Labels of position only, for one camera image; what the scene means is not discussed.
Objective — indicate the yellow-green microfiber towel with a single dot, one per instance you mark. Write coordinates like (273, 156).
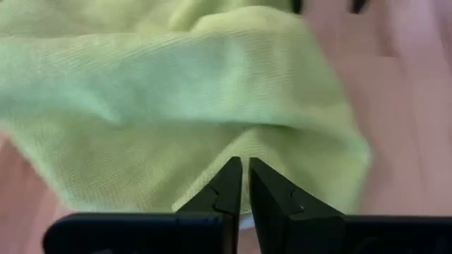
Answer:
(141, 106)

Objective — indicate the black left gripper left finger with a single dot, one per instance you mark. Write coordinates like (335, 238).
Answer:
(222, 201)

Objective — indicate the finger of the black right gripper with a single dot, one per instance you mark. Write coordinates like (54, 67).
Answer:
(358, 4)
(297, 5)

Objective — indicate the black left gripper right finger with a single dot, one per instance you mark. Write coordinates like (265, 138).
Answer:
(282, 211)

